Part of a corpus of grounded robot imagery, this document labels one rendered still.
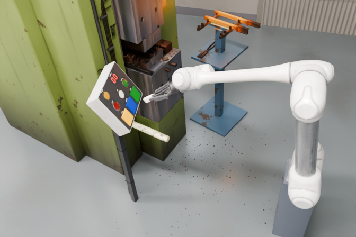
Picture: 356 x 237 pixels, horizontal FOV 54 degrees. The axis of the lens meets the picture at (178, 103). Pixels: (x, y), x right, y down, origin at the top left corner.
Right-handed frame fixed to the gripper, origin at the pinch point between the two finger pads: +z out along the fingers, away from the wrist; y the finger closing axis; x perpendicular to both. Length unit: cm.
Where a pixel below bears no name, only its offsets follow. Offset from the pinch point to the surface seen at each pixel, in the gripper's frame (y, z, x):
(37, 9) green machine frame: 38, 45, 68
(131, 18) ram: 41, 0, 33
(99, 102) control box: -17.3, 13.6, 20.3
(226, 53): 96, -19, -48
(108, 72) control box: 5.7, 13.0, 23.3
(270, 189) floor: 20, -15, -132
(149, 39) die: 51, 4, 11
